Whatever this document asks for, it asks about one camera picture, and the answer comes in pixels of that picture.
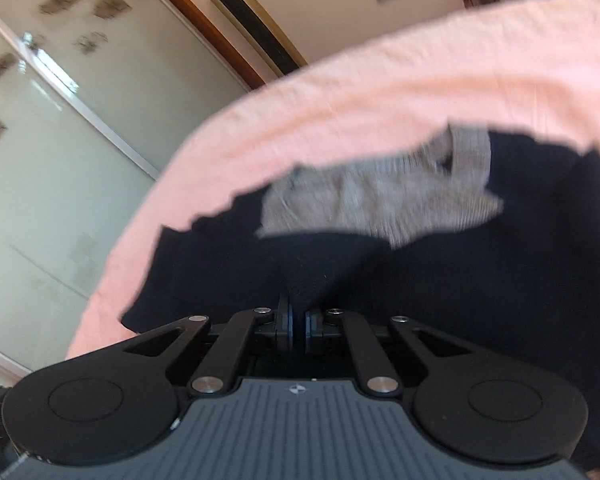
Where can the pink bed blanket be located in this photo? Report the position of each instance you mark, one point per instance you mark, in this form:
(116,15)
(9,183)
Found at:
(380,85)

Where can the frosted glass sliding wardrobe door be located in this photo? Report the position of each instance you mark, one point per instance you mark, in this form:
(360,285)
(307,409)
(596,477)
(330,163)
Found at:
(55,185)

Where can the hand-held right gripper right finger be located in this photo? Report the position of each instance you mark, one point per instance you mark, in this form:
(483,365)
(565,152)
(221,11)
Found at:
(309,331)

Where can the grey knitted garment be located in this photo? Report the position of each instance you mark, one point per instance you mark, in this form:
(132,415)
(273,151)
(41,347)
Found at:
(370,200)

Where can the dark navy garment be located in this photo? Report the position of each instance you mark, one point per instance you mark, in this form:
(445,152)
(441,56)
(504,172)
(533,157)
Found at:
(480,285)

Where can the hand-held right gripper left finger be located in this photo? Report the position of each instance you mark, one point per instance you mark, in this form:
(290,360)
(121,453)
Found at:
(285,331)

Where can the wooden door frame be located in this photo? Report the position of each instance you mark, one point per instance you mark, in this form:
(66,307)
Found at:
(200,20)

